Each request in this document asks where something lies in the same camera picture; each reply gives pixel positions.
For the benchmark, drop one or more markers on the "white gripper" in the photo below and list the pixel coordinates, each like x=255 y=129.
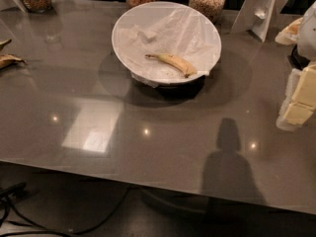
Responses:
x=308 y=34

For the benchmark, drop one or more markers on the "right glass grain jar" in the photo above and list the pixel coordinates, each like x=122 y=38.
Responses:
x=207 y=0

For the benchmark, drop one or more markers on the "white object top left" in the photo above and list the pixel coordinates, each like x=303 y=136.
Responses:
x=8 y=4

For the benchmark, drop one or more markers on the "banana peel upper left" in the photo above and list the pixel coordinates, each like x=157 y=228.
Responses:
x=3 y=43

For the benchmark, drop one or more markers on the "yellow banana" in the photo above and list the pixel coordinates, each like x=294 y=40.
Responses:
x=176 y=61

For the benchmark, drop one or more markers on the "white plastic liner sheet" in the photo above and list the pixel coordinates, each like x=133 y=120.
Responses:
x=174 y=33

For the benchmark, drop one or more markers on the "banana peel lower left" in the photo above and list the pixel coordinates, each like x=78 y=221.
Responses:
x=9 y=59

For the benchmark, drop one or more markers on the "white folded stand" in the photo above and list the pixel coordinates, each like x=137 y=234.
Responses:
x=256 y=16

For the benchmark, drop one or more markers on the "white bowl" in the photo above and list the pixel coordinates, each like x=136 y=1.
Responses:
x=166 y=43

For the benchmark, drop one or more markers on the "banana peel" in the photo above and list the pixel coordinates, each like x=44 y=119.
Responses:
x=9 y=59
x=3 y=43

